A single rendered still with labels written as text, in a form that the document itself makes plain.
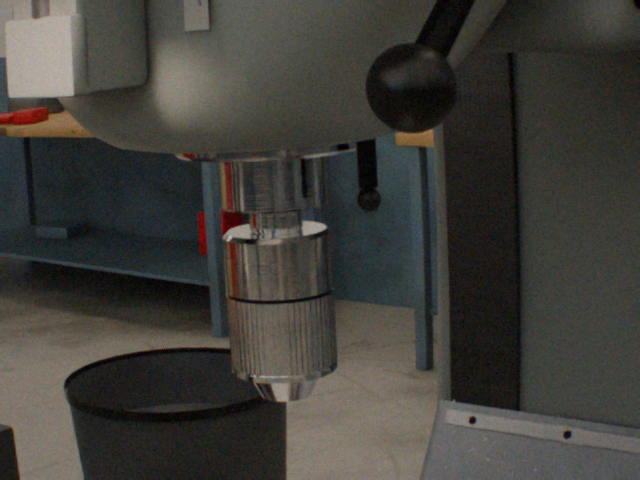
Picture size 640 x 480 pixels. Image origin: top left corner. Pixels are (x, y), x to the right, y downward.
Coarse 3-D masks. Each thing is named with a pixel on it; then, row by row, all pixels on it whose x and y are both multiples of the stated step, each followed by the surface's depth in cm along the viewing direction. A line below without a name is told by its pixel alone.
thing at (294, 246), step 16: (304, 224) 57; (320, 224) 57; (224, 240) 56; (240, 240) 55; (256, 240) 54; (272, 240) 54; (288, 240) 54; (304, 240) 54; (320, 240) 55; (240, 256) 55; (256, 256) 54; (272, 256) 54; (288, 256) 54; (304, 256) 55
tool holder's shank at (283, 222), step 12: (252, 216) 56; (264, 216) 55; (276, 216) 55; (288, 216) 55; (300, 216) 56; (252, 228) 56; (264, 228) 55; (276, 228) 55; (288, 228) 55; (300, 228) 56
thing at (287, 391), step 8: (256, 384) 57; (264, 384) 56; (272, 384) 56; (280, 384) 56; (288, 384) 56; (296, 384) 56; (304, 384) 56; (312, 384) 57; (264, 392) 57; (272, 392) 56; (280, 392) 56; (288, 392) 56; (296, 392) 56; (304, 392) 57; (272, 400) 57; (280, 400) 57; (288, 400) 57
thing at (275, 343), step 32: (224, 256) 56; (320, 256) 55; (256, 288) 55; (288, 288) 54; (320, 288) 55; (256, 320) 55; (288, 320) 55; (320, 320) 55; (256, 352) 55; (288, 352) 55; (320, 352) 56
